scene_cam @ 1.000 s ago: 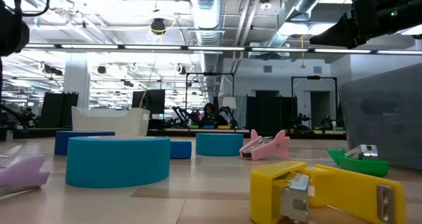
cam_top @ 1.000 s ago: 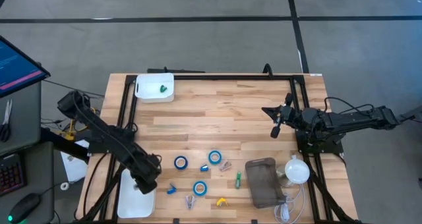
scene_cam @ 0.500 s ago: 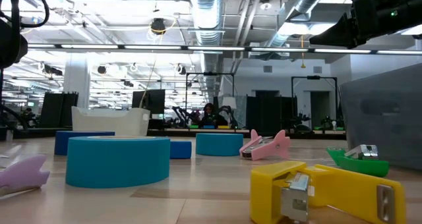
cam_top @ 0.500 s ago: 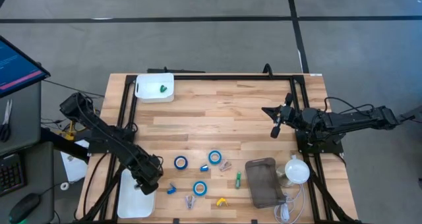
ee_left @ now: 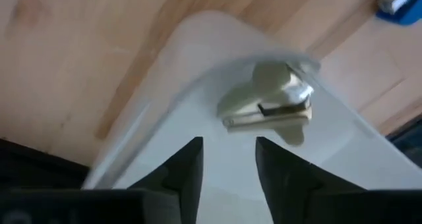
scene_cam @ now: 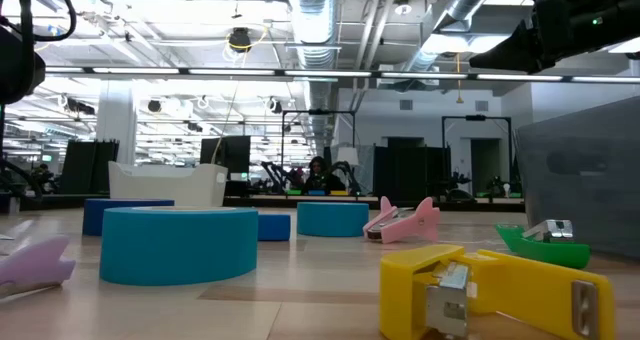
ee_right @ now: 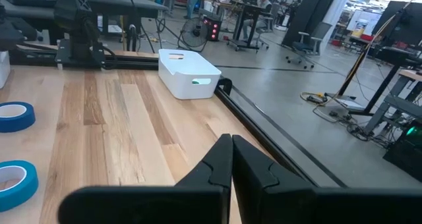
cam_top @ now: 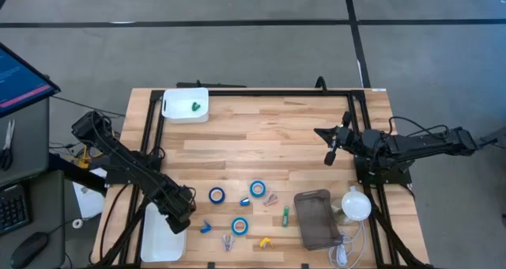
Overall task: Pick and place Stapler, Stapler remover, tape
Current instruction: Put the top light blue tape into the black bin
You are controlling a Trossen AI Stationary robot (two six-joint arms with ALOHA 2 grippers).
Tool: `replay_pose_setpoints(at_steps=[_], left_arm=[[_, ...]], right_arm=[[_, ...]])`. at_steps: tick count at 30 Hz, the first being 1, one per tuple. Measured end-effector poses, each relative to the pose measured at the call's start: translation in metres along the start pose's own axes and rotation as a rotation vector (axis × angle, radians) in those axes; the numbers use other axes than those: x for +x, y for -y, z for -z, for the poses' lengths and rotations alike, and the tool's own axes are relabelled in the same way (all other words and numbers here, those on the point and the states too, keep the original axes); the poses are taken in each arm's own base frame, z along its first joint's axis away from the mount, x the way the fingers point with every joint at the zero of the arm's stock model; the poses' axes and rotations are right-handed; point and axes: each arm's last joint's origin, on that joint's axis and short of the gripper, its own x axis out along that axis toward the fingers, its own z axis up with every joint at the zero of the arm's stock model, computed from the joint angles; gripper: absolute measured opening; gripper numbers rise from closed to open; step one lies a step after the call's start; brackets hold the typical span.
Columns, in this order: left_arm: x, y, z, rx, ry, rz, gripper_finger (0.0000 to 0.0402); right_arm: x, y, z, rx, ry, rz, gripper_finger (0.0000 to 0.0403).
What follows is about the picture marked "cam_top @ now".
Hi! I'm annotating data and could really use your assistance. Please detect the transparent grey plastic bin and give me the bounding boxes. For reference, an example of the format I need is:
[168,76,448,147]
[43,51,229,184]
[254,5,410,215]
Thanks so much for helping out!
[293,188,344,251]

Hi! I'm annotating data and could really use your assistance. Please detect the white paper sheet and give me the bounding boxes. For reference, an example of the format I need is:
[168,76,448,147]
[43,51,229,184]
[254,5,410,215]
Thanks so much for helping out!
[73,168,108,221]

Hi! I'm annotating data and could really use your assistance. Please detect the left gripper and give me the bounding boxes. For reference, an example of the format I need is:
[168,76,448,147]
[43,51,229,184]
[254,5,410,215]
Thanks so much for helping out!
[156,184,198,235]

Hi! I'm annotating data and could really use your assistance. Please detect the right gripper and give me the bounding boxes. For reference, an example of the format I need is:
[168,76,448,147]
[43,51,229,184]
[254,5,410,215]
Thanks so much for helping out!
[313,110,367,167]

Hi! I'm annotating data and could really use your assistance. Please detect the large white plastic bin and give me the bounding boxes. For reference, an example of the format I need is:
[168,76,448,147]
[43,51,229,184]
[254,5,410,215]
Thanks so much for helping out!
[140,202,187,263]

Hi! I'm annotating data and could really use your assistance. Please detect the monitor with blue screen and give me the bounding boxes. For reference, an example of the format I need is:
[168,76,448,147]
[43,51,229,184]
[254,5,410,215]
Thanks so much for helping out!
[0,42,62,119]

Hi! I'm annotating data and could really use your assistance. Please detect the black keyboard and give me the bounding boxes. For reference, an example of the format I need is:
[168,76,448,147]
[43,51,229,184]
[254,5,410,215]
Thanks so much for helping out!
[0,184,31,237]

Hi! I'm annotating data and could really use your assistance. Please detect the scissors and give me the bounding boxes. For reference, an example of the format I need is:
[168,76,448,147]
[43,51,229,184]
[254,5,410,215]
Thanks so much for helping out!
[0,118,16,171]

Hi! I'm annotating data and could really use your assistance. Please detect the small white plastic bin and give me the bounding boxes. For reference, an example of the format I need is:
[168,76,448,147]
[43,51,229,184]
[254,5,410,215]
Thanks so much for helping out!
[160,87,210,124]

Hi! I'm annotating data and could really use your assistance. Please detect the white round dome lamp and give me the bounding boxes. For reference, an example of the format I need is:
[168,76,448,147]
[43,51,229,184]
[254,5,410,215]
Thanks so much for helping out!
[341,186,372,222]

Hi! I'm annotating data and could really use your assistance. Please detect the white cable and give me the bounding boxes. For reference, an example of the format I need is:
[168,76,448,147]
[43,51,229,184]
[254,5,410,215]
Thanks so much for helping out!
[328,211,368,268]

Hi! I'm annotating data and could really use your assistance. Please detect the dark blue tape roll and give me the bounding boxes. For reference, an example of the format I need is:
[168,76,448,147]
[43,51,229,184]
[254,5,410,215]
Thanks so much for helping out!
[208,187,226,205]

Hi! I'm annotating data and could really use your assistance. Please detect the light blue tape roll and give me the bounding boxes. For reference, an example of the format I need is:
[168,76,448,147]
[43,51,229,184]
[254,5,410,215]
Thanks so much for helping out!
[231,217,250,237]
[249,180,266,199]

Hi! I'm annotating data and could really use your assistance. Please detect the black stand foot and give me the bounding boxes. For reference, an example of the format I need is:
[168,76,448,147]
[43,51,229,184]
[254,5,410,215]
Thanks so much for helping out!
[480,126,506,150]

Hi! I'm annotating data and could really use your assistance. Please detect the black floor cable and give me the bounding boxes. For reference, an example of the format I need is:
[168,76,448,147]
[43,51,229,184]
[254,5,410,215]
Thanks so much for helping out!
[51,96,127,116]

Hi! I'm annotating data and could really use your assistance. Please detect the grey desk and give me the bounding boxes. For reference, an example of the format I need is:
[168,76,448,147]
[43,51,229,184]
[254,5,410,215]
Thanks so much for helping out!
[0,97,66,269]

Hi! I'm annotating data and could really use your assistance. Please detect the black computer mouse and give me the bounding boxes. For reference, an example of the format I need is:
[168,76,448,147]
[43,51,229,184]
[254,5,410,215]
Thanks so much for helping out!
[9,231,49,269]

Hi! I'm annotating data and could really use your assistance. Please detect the yellow clamp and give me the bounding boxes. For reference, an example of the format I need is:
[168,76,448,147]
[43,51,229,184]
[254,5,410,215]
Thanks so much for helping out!
[74,144,94,169]

